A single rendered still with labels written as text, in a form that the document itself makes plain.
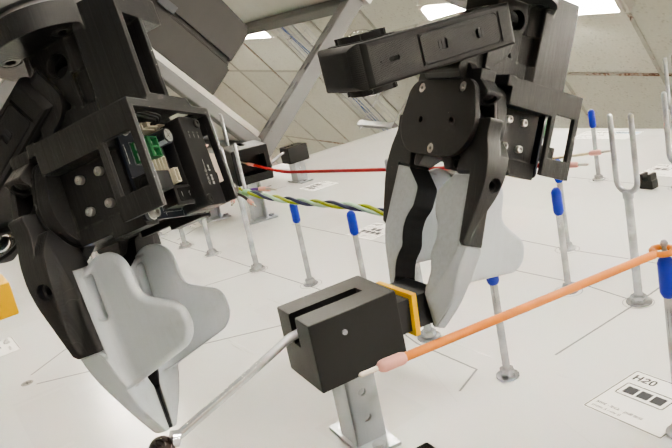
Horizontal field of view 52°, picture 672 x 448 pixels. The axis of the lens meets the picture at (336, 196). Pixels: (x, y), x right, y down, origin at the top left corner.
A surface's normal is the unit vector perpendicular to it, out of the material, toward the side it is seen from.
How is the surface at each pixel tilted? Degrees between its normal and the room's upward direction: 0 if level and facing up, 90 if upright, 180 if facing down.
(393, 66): 92
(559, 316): 49
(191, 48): 90
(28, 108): 115
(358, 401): 94
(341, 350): 94
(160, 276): 110
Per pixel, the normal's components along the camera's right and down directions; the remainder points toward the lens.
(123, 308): -0.32, 0.09
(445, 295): -0.43, 0.30
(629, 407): -0.20, -0.95
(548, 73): 0.47, 0.11
